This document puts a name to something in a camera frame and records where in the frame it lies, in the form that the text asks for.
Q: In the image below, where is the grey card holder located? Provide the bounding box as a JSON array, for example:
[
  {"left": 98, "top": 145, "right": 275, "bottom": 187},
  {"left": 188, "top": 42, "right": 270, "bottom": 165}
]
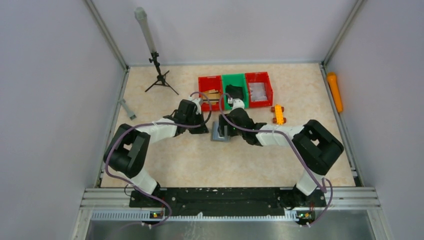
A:
[{"left": 210, "top": 121, "right": 230, "bottom": 143}]

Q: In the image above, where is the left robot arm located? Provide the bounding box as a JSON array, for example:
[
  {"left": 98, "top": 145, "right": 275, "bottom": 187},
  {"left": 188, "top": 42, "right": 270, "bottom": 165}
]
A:
[{"left": 103, "top": 98, "right": 209, "bottom": 195}]

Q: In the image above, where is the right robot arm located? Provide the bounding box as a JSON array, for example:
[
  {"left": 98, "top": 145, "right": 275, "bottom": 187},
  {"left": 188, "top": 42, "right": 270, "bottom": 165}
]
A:
[{"left": 218, "top": 108, "right": 344, "bottom": 208}]

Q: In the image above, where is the black item in bin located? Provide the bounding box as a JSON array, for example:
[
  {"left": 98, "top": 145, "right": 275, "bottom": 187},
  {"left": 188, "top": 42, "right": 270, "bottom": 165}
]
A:
[{"left": 225, "top": 84, "right": 245, "bottom": 101}]

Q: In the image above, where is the clear bag in bin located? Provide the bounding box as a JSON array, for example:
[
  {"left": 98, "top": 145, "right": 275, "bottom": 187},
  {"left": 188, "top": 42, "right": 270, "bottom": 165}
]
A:
[{"left": 248, "top": 82, "right": 268, "bottom": 102}]

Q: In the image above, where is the green bin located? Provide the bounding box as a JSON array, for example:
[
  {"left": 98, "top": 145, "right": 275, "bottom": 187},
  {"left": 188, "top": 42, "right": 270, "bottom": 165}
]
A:
[{"left": 221, "top": 73, "right": 249, "bottom": 109}]

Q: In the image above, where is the left red bin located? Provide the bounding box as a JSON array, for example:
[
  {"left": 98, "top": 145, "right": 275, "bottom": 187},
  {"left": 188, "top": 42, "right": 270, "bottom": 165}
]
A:
[{"left": 198, "top": 75, "right": 225, "bottom": 111}]

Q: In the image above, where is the red bin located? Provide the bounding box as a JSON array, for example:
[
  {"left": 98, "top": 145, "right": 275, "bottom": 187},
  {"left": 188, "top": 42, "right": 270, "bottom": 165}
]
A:
[
  {"left": 244, "top": 71, "right": 274, "bottom": 108},
  {"left": 198, "top": 75, "right": 225, "bottom": 111}
]

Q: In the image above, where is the yellow toy brick car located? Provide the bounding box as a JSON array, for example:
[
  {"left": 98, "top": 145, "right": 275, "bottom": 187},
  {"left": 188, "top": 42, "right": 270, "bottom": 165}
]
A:
[{"left": 270, "top": 104, "right": 287, "bottom": 125}]

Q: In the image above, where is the right red bin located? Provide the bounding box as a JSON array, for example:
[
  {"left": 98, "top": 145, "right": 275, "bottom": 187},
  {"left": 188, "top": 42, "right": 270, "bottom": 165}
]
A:
[{"left": 244, "top": 71, "right": 274, "bottom": 108}]

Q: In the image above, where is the orange flashlight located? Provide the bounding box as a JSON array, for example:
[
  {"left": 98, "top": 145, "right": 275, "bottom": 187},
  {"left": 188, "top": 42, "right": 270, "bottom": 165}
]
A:
[{"left": 326, "top": 72, "right": 344, "bottom": 113}]

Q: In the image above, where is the black tripod with grey tube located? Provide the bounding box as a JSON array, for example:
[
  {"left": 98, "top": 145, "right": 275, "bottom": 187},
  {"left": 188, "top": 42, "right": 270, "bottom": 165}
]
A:
[{"left": 134, "top": 7, "right": 179, "bottom": 95}]

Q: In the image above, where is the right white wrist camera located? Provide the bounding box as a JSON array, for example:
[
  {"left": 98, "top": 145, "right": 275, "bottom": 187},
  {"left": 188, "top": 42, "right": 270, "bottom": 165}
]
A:
[{"left": 227, "top": 97, "right": 245, "bottom": 111}]

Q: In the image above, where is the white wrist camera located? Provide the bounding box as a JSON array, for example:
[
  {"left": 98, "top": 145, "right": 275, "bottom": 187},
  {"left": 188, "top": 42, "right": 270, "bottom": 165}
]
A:
[
  {"left": 227, "top": 97, "right": 245, "bottom": 111},
  {"left": 188, "top": 96, "right": 203, "bottom": 115}
]

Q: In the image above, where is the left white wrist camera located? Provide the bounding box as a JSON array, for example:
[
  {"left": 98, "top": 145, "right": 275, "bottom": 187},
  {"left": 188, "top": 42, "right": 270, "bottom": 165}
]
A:
[{"left": 188, "top": 96, "right": 203, "bottom": 115}]

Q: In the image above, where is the small grey bracket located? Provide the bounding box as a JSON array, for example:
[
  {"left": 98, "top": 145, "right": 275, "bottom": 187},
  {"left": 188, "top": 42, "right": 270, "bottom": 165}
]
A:
[{"left": 118, "top": 98, "right": 137, "bottom": 120}]

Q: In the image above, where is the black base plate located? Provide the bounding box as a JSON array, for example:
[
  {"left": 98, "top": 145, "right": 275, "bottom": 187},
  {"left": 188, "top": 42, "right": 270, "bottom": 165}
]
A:
[{"left": 129, "top": 187, "right": 327, "bottom": 217}]

